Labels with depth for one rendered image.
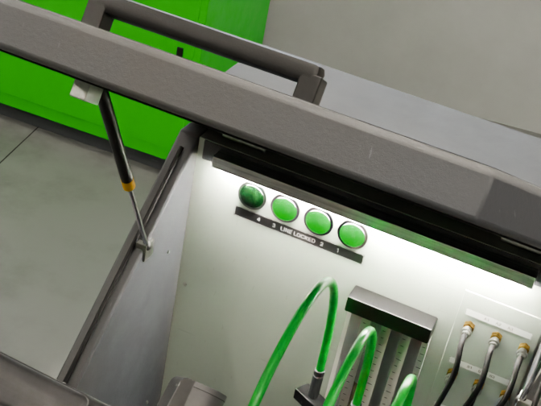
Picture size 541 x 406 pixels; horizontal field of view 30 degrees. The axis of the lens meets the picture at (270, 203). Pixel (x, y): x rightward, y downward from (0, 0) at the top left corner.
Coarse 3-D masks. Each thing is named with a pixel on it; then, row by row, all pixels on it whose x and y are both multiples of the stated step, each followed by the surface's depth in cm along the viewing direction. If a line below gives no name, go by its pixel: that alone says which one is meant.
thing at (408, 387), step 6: (408, 378) 140; (414, 378) 141; (402, 384) 139; (408, 384) 138; (414, 384) 145; (402, 390) 137; (408, 390) 138; (414, 390) 147; (396, 396) 136; (402, 396) 136; (408, 396) 149; (396, 402) 136; (402, 402) 136; (408, 402) 150
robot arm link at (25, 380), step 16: (0, 352) 113; (0, 368) 112; (16, 368) 112; (32, 368) 114; (0, 384) 111; (16, 384) 112; (32, 384) 113; (48, 384) 114; (64, 384) 116; (0, 400) 111; (16, 400) 112; (32, 400) 113; (48, 400) 113; (64, 400) 114; (80, 400) 114; (96, 400) 115
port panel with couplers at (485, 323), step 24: (480, 312) 158; (504, 312) 157; (456, 336) 162; (480, 336) 160; (504, 336) 158; (528, 336) 157; (480, 360) 162; (504, 360) 160; (528, 360) 159; (456, 384) 166; (504, 384) 162
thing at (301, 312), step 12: (312, 288) 140; (324, 288) 143; (336, 288) 151; (312, 300) 138; (336, 300) 155; (300, 312) 136; (336, 312) 158; (288, 324) 135; (288, 336) 134; (324, 336) 162; (276, 348) 133; (324, 348) 163; (276, 360) 132; (324, 360) 165; (264, 372) 131; (264, 384) 131; (252, 396) 131
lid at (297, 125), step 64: (0, 0) 71; (128, 0) 73; (64, 64) 70; (128, 64) 69; (192, 64) 68; (256, 64) 70; (256, 128) 66; (320, 128) 65; (384, 192) 72; (448, 192) 62; (512, 192) 63
